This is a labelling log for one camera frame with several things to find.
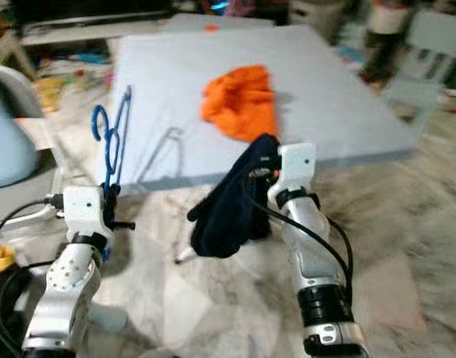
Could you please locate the blue plastic hanger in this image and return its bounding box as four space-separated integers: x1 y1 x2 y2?
92 84 134 262

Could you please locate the dark navy garment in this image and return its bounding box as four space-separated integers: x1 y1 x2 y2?
187 133 282 259

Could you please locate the yellow garment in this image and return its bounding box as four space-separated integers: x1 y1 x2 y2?
0 245 18 299

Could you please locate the orange cloth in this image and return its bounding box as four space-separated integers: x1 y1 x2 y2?
199 65 281 144

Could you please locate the light grey folding table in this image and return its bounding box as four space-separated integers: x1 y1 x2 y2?
106 24 419 265

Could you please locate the light blue cushion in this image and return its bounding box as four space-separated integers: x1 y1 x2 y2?
0 75 34 189

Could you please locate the white TV console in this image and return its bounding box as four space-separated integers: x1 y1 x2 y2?
22 16 169 44

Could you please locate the black television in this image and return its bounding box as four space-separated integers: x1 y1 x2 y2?
10 0 169 29

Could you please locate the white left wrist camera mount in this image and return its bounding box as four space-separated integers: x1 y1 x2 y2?
61 185 107 241

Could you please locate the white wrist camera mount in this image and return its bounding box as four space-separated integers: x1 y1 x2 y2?
61 185 107 241
266 143 316 206

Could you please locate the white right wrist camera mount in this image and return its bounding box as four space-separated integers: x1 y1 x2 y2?
266 143 316 206

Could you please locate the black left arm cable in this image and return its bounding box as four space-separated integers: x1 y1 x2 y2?
0 192 64 358

